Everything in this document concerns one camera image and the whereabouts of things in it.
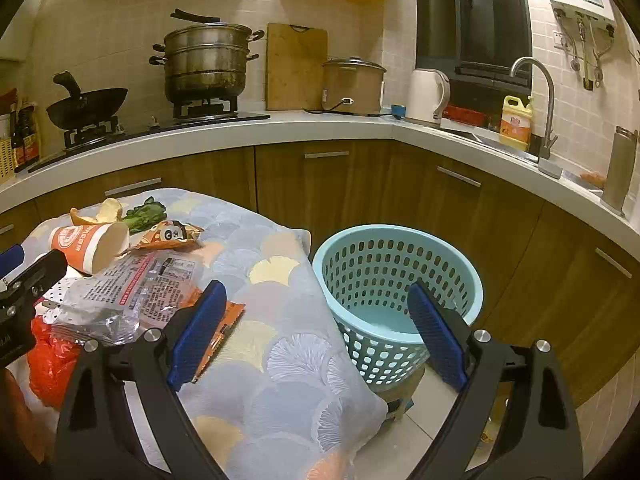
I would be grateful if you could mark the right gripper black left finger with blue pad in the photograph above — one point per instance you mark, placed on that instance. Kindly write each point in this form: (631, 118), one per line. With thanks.
(96, 437)

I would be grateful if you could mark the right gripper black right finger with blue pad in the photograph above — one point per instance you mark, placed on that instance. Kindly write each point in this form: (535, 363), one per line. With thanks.
(539, 436)

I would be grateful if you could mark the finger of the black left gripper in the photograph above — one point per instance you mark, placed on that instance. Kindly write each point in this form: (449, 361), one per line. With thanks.
(18, 303)

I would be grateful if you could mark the red white paper cup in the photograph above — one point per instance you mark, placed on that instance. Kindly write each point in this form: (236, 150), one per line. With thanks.
(91, 249)

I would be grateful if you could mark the clear printed plastic bag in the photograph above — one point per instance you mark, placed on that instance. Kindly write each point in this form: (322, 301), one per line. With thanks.
(139, 291)

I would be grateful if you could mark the orange peel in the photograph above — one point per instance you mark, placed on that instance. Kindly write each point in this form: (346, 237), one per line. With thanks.
(110, 211)

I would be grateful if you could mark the orange snack bag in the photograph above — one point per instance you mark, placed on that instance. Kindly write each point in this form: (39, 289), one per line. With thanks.
(232, 314)

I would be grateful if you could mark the light blue perforated trash basket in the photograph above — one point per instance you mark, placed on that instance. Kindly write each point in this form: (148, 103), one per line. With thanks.
(365, 273)

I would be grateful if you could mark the red plastic bag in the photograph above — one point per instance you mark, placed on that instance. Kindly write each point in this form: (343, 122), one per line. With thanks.
(51, 363)

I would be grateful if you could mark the woven basket on counter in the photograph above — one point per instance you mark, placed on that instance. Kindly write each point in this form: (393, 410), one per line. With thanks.
(6, 160)

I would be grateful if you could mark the green leafy vegetable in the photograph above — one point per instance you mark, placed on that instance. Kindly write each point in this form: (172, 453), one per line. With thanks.
(145, 216)

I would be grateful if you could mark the dark sauce bottles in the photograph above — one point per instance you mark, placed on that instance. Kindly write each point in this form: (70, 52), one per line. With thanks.
(24, 136)

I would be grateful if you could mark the small orange panda snack packet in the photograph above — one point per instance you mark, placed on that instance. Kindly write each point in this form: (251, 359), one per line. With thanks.
(170, 235)

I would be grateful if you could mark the fan-pattern grey tablecloth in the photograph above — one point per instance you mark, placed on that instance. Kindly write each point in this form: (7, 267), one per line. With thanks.
(281, 398)

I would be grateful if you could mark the black wok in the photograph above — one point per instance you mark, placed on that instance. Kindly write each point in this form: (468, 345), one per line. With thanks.
(83, 109)

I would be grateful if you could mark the black gas stove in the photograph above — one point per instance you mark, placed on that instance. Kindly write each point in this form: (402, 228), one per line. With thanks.
(189, 115)

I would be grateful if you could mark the steel thermos cup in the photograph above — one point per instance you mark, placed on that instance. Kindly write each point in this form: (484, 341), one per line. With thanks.
(620, 169)

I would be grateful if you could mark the stacked steel steamer pot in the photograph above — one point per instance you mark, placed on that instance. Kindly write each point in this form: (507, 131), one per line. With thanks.
(206, 60)

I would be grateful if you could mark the yellow detergent bottle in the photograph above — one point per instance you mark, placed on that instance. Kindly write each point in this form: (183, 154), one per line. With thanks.
(516, 123)

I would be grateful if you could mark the red container by window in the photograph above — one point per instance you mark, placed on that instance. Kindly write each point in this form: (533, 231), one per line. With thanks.
(464, 115)

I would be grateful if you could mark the wooden cutting board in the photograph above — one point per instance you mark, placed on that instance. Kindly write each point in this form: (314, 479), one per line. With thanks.
(294, 66)

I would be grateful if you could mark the white electric kettle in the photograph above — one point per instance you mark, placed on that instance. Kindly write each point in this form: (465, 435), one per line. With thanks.
(429, 94)

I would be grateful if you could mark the beige rice cooker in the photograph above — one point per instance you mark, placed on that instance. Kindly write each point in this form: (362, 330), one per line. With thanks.
(352, 86)

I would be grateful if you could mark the white water heater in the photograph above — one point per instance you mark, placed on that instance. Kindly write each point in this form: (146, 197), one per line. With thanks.
(598, 13)

